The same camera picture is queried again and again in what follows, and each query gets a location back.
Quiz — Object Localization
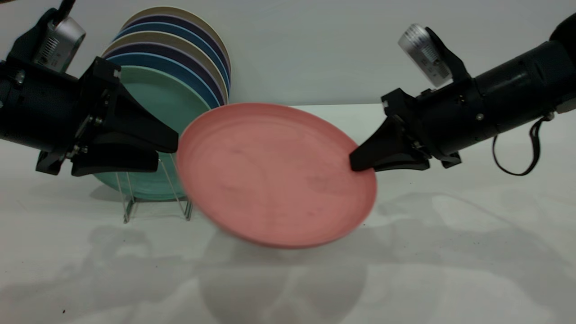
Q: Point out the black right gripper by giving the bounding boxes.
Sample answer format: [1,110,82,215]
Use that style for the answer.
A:
[350,79,486,172]

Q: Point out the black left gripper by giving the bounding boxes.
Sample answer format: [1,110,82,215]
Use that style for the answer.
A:
[18,57,180,177]

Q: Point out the pink round plate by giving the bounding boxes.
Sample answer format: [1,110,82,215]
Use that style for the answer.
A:
[175,103,378,249]

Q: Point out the green round plate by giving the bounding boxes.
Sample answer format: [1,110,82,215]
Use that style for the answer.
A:
[92,66,212,202]

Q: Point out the purple round plate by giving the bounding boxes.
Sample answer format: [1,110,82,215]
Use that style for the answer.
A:
[124,14,231,90]
[104,42,225,106]

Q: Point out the metal wire plate rack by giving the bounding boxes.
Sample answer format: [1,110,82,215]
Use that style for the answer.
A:
[115,157,194,223]

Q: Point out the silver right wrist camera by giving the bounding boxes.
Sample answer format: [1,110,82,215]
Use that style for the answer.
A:
[398,24,453,87]

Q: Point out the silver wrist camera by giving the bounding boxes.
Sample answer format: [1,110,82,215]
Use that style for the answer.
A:
[398,24,453,87]
[32,17,86,72]

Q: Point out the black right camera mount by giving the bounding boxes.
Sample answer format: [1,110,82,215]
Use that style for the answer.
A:
[425,27,473,84]

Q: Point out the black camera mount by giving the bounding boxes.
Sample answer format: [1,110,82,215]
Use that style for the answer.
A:
[7,8,59,63]
[425,27,473,84]

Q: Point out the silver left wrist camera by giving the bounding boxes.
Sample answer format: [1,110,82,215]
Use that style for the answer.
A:
[32,17,86,72]

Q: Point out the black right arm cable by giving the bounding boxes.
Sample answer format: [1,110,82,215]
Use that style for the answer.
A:
[492,112,554,176]

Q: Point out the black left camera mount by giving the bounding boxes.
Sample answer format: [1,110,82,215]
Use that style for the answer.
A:
[7,8,59,63]

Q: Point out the black left camera cable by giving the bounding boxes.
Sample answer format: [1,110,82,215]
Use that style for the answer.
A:
[56,0,76,23]

